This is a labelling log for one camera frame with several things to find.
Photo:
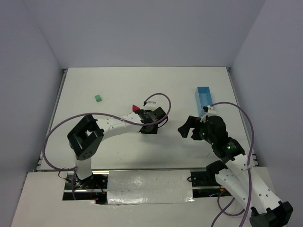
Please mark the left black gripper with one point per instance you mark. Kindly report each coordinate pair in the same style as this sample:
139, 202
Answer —
153, 128

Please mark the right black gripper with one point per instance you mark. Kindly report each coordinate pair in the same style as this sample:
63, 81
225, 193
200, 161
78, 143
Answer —
194, 130

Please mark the blue plastic box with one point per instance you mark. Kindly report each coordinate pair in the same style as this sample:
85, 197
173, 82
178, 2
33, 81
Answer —
203, 98

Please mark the small green cube block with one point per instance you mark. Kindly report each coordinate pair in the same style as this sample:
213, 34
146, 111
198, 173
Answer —
98, 98

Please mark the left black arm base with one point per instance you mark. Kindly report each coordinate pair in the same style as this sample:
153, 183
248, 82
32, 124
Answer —
94, 189

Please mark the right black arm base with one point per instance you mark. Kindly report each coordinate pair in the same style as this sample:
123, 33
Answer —
203, 182

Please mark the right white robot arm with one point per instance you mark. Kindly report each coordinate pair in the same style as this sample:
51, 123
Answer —
233, 172

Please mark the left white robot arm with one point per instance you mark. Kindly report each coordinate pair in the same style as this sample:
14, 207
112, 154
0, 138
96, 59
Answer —
86, 137

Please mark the red triangular wood block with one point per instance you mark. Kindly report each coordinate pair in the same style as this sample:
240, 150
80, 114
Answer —
135, 108

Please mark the silver tape patch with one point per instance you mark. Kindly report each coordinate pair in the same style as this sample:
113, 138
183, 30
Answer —
149, 187

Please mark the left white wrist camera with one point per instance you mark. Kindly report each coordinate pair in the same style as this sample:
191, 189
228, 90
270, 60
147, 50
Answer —
149, 103

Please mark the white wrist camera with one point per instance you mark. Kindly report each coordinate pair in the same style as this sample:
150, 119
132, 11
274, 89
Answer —
208, 111
149, 103

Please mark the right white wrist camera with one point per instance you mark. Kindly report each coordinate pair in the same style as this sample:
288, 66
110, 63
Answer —
208, 111

